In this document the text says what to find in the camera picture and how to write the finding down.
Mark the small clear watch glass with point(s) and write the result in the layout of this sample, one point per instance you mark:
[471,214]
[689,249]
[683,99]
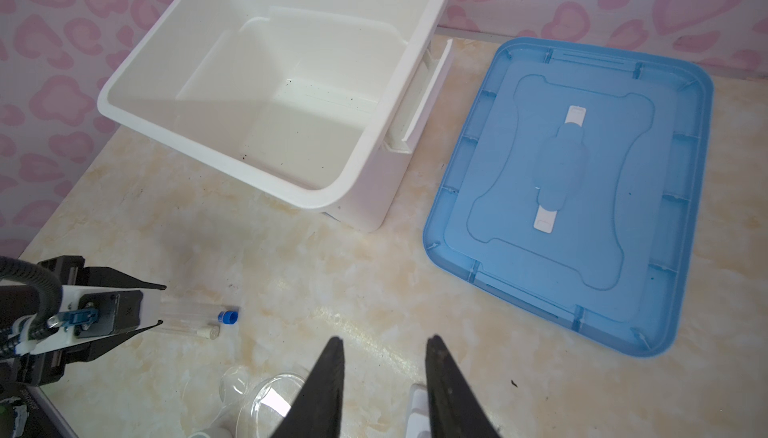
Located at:
[234,384]

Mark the white test tube rack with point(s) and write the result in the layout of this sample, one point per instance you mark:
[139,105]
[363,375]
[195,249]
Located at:
[417,419]

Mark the clear petri dish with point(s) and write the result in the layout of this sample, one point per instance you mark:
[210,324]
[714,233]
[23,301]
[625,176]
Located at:
[267,404]

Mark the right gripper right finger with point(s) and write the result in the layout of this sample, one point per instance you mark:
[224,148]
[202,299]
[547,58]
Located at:
[454,410]

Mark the blue plastic bin lid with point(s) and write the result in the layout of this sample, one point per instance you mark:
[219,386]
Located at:
[574,187]

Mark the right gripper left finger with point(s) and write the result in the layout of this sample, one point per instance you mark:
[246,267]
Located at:
[317,409]

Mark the white plastic storage bin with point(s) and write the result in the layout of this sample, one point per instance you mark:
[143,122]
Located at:
[318,103]

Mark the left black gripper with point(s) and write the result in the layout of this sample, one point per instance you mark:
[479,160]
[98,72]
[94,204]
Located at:
[40,316]

